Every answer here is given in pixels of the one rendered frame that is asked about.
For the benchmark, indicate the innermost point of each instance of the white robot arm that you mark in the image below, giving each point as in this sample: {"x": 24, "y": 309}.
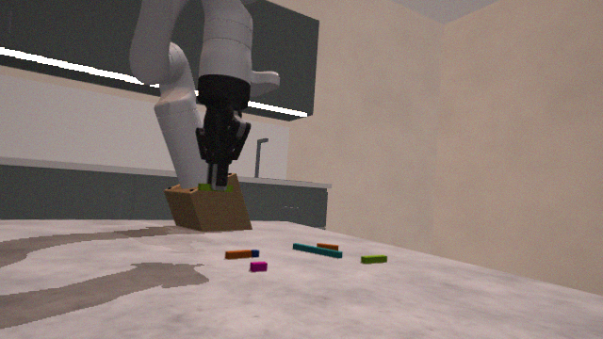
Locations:
{"x": 227, "y": 48}

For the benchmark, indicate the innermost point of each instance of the small magenta block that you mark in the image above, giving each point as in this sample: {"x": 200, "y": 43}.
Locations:
{"x": 258, "y": 266}

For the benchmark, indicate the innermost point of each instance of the lime green rod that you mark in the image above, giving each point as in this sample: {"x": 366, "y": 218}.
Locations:
{"x": 373, "y": 259}
{"x": 207, "y": 187}

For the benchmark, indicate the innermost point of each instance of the orange rod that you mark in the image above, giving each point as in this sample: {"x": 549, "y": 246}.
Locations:
{"x": 327, "y": 246}
{"x": 237, "y": 254}

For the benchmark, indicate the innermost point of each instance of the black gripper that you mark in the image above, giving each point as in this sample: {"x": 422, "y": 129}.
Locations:
{"x": 223, "y": 96}

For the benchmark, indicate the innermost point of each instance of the turquoise rod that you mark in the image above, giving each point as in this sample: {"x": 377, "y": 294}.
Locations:
{"x": 317, "y": 250}

